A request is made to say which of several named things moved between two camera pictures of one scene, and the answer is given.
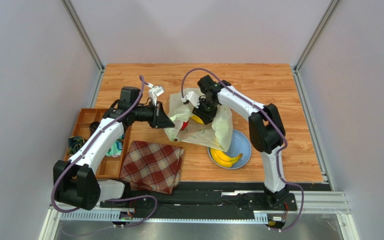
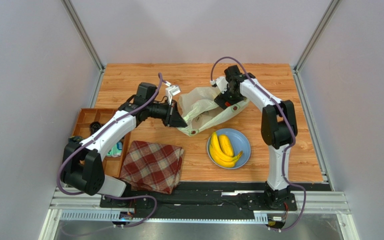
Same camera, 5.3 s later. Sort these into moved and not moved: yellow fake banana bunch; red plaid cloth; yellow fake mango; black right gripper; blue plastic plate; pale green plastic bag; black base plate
Moved: pale green plastic bag; yellow fake mango; black right gripper
Not moved: black base plate; yellow fake banana bunch; red plaid cloth; blue plastic plate
